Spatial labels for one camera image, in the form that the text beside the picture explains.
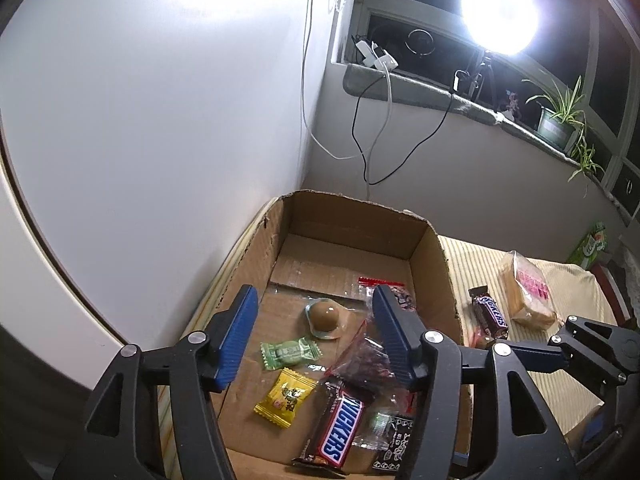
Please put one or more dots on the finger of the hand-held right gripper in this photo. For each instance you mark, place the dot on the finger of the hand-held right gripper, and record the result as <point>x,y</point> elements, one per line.
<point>620,410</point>
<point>540,357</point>

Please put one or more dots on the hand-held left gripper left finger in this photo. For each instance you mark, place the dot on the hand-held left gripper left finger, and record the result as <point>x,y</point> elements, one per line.
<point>235,345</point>

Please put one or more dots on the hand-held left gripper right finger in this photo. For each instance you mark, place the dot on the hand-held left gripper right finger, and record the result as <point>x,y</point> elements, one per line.
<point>395,340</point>

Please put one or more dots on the red-trimmed bagged brown cake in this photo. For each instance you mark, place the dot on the red-trimmed bagged brown cake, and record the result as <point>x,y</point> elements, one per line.
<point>365,360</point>
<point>400,300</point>

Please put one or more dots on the green candy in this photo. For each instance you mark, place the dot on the green candy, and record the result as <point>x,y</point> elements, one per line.
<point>287,353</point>

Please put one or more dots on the brown jelly cup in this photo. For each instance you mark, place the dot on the brown jelly cup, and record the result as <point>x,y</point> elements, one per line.
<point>484,342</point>
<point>325,316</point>

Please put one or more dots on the brown chocolate bar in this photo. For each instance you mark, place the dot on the brown chocolate bar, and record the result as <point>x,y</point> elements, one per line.
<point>489,310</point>
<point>335,432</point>

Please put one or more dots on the yellow candy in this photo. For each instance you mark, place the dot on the yellow candy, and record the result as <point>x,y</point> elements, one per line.
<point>285,397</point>

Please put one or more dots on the small printed snack packet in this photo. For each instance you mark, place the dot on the small printed snack packet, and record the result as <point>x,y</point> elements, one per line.
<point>400,447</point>

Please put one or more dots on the cardboard box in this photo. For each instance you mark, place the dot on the cardboard box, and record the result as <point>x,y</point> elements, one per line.
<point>350,230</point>

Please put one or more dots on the bagged sliced bread loaf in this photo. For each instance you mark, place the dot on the bagged sliced bread loaf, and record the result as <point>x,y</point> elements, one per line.
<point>530,295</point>

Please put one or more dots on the green snack bag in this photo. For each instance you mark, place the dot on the green snack bag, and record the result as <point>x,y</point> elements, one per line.
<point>592,245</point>

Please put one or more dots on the white wardrobe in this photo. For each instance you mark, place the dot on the white wardrobe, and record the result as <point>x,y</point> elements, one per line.
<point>150,135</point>

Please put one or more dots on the potted spider plant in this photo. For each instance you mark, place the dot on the potted spider plant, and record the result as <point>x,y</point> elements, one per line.
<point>552,127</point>

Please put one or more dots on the white power strip with chargers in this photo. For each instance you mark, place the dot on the white power strip with chargers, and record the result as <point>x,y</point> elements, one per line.
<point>385,63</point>

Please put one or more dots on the black tripod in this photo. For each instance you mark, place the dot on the black tripod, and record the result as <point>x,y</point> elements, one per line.
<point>482,75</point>

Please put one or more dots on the white window frame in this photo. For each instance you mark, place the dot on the white window frame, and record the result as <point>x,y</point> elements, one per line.
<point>595,60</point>

